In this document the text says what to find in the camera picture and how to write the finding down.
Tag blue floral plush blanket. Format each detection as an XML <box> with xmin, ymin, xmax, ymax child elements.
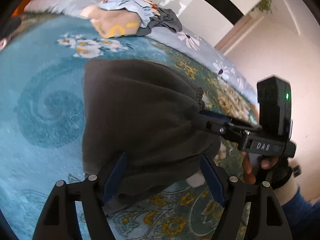
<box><xmin>0</xmin><ymin>12</ymin><xmax>260</xmax><ymax>240</ymax></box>

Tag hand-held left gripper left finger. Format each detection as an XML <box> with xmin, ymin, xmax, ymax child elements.
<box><xmin>32</xmin><ymin>152</ymin><xmax>128</xmax><ymax>240</ymax></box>

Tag door frame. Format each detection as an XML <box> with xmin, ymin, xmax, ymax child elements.
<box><xmin>215</xmin><ymin>15</ymin><xmax>265</xmax><ymax>55</ymax></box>

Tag light blue printed garment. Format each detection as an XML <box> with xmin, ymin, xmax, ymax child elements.
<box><xmin>97</xmin><ymin>0</ymin><xmax>160</xmax><ymax>29</ymax></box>

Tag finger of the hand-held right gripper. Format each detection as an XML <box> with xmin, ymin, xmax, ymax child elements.
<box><xmin>201</xmin><ymin>109</ymin><xmax>262</xmax><ymax>132</ymax></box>
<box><xmin>192</xmin><ymin>114</ymin><xmax>247</xmax><ymax>143</ymax></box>

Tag dark grey fleece pants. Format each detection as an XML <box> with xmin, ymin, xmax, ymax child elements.
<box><xmin>82</xmin><ymin>59</ymin><xmax>222</xmax><ymax>215</ymax></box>

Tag white wardrobe with black stripe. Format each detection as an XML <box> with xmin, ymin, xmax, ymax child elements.
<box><xmin>130</xmin><ymin>0</ymin><xmax>272</xmax><ymax>50</ymax></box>

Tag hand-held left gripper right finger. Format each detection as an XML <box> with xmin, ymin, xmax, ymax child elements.
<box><xmin>200</xmin><ymin>154</ymin><xmax>293</xmax><ymax>240</ymax></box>

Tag green hanging plant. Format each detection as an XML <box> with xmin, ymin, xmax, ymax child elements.
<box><xmin>255</xmin><ymin>0</ymin><xmax>275</xmax><ymax>14</ymax></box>

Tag beige garment with yellow print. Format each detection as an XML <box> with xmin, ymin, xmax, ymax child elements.
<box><xmin>81</xmin><ymin>4</ymin><xmax>140</xmax><ymax>38</ymax></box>

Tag small dark grey garment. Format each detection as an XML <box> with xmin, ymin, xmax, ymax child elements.
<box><xmin>135</xmin><ymin>7</ymin><xmax>183</xmax><ymax>37</ymax></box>

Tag person's right forearm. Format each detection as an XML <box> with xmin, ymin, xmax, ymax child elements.
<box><xmin>274</xmin><ymin>180</ymin><xmax>320</xmax><ymax>240</ymax></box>

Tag person's right hand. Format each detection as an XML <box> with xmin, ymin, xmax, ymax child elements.
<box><xmin>241</xmin><ymin>154</ymin><xmax>294</xmax><ymax>190</ymax></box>

